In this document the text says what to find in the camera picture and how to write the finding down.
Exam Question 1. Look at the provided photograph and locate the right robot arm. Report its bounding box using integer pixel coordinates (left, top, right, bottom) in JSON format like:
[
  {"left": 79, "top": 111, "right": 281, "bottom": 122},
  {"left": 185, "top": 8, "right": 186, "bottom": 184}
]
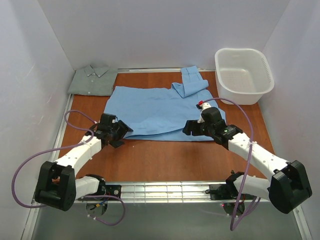
[{"left": 182, "top": 103, "right": 313, "bottom": 214}]

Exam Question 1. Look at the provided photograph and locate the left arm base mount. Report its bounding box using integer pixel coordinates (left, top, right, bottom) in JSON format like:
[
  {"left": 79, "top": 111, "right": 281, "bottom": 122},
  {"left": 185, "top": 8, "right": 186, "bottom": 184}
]
[{"left": 102, "top": 184, "right": 122, "bottom": 201}]

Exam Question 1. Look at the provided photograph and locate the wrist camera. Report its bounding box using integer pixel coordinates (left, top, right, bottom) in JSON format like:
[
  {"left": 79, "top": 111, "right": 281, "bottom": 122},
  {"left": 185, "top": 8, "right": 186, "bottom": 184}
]
[
  {"left": 196, "top": 101, "right": 213, "bottom": 124},
  {"left": 110, "top": 115, "right": 119, "bottom": 124}
]

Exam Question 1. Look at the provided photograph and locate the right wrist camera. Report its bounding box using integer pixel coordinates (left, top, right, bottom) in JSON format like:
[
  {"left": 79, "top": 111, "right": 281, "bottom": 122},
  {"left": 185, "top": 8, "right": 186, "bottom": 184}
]
[{"left": 196, "top": 101, "right": 213, "bottom": 124}]

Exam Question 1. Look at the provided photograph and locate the white plastic basket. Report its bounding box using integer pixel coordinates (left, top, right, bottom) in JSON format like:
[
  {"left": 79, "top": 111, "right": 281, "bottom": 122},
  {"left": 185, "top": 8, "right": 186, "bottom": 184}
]
[{"left": 214, "top": 48, "right": 275, "bottom": 105}]

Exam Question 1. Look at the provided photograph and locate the folded grey shirt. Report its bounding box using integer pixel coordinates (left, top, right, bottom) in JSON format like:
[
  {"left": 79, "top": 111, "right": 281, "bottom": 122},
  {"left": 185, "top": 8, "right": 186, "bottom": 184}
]
[{"left": 67, "top": 65, "right": 118, "bottom": 97}]

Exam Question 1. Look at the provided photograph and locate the light blue long sleeve shirt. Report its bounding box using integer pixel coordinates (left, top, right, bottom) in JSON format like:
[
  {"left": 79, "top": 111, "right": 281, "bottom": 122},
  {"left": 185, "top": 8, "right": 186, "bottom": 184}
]
[{"left": 104, "top": 66, "right": 218, "bottom": 142}]

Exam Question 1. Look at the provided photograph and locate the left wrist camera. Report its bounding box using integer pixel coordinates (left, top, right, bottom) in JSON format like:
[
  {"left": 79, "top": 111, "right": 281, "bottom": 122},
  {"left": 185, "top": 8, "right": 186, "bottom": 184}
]
[{"left": 110, "top": 115, "right": 119, "bottom": 124}]

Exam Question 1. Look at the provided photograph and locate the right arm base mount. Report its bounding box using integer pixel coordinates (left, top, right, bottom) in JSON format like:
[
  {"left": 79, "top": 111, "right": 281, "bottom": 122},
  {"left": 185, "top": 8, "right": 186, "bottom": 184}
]
[{"left": 205, "top": 184, "right": 232, "bottom": 200}]

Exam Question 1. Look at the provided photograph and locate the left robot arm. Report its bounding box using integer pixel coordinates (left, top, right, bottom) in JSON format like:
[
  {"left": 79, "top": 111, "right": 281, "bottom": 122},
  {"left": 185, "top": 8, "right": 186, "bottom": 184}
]
[{"left": 34, "top": 113, "right": 133, "bottom": 211}]

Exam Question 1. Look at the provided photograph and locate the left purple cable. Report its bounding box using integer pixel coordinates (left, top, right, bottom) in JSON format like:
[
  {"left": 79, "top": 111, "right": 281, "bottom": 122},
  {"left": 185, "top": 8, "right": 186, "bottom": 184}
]
[{"left": 11, "top": 109, "right": 126, "bottom": 226}]

